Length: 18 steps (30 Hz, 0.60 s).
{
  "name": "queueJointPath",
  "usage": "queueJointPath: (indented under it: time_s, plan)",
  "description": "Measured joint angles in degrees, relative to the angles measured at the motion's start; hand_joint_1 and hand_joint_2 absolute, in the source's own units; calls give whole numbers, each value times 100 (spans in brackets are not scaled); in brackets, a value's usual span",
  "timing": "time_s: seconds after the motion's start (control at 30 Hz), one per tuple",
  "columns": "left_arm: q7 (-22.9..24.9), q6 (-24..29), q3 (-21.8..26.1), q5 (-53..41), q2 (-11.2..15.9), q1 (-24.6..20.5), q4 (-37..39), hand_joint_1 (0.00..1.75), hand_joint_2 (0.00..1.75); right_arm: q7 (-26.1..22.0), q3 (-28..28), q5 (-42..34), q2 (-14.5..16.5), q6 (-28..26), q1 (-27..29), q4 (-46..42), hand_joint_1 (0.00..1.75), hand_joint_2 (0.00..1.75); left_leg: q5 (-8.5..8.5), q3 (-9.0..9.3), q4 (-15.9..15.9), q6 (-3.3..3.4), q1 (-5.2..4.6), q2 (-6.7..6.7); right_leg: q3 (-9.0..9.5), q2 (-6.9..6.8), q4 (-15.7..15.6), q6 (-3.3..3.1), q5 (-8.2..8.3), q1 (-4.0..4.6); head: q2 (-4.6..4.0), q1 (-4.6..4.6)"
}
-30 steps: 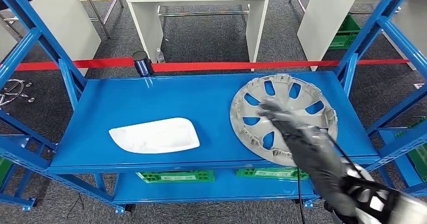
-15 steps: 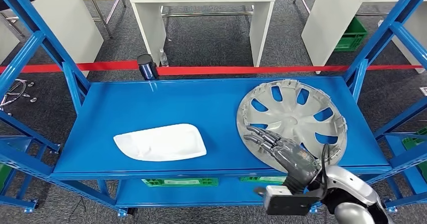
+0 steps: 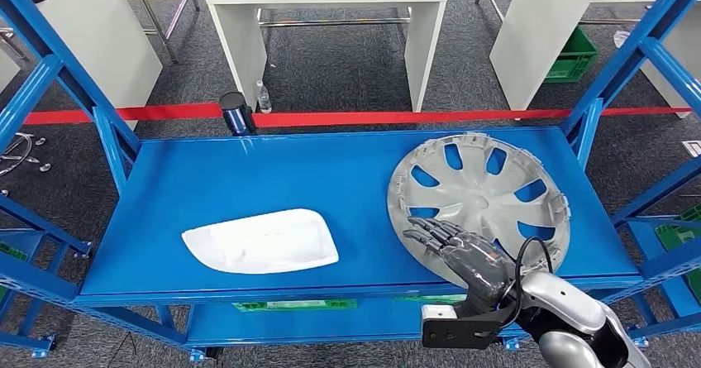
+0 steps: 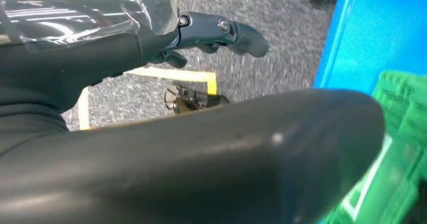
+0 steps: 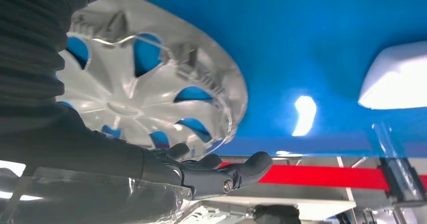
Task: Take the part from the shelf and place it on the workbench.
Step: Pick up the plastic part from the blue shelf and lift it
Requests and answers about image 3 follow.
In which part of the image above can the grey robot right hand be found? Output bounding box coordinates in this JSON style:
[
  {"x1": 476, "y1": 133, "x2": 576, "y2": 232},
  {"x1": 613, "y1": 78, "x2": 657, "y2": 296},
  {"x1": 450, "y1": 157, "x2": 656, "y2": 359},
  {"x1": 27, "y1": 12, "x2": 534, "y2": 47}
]
[{"x1": 402, "y1": 216, "x2": 520, "y2": 318}]

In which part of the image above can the silver wheel hubcap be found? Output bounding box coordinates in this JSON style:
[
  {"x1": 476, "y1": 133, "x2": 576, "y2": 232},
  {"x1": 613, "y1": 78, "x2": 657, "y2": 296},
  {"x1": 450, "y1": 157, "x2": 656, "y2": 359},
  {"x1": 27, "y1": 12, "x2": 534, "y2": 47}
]
[{"x1": 387, "y1": 131, "x2": 572, "y2": 290}]

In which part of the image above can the blue metal shelf rack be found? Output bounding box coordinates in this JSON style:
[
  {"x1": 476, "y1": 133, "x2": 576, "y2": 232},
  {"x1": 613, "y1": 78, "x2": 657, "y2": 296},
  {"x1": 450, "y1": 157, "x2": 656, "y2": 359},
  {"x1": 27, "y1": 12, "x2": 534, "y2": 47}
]
[
  {"x1": 0, "y1": 0, "x2": 701, "y2": 364},
  {"x1": 610, "y1": 203, "x2": 701, "y2": 350},
  {"x1": 0, "y1": 193, "x2": 94, "y2": 360}
]

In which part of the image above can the green plastic crate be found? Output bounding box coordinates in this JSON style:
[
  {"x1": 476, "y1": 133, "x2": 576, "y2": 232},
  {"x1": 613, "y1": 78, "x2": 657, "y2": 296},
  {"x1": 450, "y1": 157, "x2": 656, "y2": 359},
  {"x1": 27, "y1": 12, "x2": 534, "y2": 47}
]
[
  {"x1": 231, "y1": 299, "x2": 359, "y2": 313},
  {"x1": 393, "y1": 294, "x2": 468, "y2": 306},
  {"x1": 655, "y1": 203, "x2": 701, "y2": 252},
  {"x1": 542, "y1": 25, "x2": 600, "y2": 85},
  {"x1": 0, "y1": 242, "x2": 30, "y2": 263}
]

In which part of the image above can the red barrier belt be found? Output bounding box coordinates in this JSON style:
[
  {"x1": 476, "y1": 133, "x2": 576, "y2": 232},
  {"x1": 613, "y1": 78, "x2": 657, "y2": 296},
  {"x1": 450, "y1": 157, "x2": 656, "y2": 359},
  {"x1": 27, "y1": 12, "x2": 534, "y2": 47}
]
[
  {"x1": 252, "y1": 105, "x2": 693, "y2": 130},
  {"x1": 21, "y1": 102, "x2": 226, "y2": 127}
]

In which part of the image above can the white plastic mirror cover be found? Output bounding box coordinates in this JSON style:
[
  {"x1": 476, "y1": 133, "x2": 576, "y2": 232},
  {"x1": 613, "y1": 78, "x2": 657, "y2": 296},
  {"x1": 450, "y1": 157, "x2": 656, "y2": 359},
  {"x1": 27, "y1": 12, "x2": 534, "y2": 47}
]
[{"x1": 181, "y1": 208, "x2": 340, "y2": 275}]

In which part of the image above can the clear water bottle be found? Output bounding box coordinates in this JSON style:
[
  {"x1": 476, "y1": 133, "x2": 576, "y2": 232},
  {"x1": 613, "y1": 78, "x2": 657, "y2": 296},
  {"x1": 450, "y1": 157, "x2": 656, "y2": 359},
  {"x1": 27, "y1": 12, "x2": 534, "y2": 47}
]
[{"x1": 255, "y1": 79, "x2": 274, "y2": 116}]

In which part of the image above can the chrome chair base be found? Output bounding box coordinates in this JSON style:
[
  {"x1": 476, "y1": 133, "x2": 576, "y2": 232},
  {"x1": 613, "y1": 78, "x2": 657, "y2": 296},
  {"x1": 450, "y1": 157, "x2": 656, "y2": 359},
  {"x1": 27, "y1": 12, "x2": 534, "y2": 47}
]
[{"x1": 0, "y1": 131, "x2": 53, "y2": 198}]

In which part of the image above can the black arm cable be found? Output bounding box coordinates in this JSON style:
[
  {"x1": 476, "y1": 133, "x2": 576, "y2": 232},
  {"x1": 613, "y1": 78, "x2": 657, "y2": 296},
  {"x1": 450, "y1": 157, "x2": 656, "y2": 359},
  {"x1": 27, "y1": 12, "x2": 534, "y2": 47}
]
[{"x1": 497, "y1": 236, "x2": 555, "y2": 331}]

